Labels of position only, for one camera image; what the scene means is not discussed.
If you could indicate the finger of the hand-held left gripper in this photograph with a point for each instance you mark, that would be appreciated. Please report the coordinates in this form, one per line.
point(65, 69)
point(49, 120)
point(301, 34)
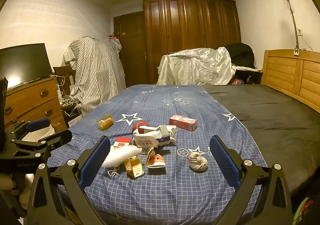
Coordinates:
point(55, 139)
point(37, 124)

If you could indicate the white cloth bundle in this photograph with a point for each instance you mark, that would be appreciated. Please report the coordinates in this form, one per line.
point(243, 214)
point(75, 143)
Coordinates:
point(120, 156)

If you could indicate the wooden bed headboard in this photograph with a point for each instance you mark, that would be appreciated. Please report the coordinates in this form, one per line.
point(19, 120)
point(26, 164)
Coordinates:
point(282, 72)

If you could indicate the white plastic bag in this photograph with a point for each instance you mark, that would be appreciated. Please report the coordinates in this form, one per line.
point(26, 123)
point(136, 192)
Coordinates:
point(150, 141)

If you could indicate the black bag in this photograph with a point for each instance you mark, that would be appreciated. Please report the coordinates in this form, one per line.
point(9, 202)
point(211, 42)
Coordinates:
point(241, 54)

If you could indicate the yellow snack packet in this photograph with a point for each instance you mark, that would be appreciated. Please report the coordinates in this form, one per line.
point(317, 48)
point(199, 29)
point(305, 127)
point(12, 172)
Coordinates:
point(105, 122)

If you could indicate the wooden dresser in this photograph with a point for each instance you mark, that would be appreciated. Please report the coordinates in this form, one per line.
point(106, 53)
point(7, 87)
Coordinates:
point(30, 97)

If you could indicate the striped cloth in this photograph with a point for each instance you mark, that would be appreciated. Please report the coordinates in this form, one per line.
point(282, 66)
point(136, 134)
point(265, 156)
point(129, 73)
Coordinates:
point(97, 74)

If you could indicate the black television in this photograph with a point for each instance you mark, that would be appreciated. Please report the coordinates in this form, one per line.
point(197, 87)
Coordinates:
point(22, 64)

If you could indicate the white wall socket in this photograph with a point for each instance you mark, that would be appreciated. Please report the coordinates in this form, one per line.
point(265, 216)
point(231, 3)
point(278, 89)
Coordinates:
point(300, 32)

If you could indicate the blue star bed sheet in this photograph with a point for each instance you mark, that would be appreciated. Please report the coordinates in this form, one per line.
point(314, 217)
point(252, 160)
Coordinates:
point(162, 190)

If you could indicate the dark wooden chair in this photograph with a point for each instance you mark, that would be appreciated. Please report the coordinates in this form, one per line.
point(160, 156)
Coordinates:
point(63, 73)

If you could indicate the black blanket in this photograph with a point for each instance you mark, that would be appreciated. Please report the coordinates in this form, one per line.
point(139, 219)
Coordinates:
point(275, 119)

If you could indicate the yellow transparent bottle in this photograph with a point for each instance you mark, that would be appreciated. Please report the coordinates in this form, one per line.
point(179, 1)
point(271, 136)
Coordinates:
point(136, 167)

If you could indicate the brown wooden wardrobe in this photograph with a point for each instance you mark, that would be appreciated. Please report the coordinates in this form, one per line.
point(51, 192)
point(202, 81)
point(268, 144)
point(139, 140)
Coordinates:
point(187, 24)

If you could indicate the red white carton box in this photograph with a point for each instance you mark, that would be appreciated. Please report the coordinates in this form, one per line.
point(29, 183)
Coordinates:
point(183, 122)

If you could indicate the beige sponge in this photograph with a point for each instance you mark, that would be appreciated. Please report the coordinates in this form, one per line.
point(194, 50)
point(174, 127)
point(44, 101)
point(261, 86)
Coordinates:
point(198, 162)

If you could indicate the person's left hand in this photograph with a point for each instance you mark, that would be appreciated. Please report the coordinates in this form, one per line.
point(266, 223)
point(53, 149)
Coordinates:
point(6, 182)

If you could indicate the dark wooden table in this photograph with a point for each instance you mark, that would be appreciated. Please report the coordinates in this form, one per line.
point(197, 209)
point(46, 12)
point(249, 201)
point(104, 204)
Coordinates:
point(250, 74)

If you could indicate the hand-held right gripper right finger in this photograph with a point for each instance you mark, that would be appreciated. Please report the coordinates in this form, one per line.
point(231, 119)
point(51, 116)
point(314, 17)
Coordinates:
point(222, 162)

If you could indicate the red cigarette box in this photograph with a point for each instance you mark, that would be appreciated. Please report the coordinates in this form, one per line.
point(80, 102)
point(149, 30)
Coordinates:
point(122, 142)

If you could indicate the white cardboard box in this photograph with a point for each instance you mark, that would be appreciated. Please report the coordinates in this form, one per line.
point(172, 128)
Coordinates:
point(73, 121)

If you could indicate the orange white crumpled packet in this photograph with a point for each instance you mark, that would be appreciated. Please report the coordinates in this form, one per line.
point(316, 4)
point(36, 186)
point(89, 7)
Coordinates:
point(156, 161)

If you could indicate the brown wooden door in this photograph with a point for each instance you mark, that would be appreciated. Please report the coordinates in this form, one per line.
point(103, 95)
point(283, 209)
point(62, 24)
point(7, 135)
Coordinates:
point(132, 47)

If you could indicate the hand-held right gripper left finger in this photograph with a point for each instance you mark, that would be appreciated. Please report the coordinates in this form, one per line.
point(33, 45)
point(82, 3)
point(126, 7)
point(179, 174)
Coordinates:
point(96, 160)

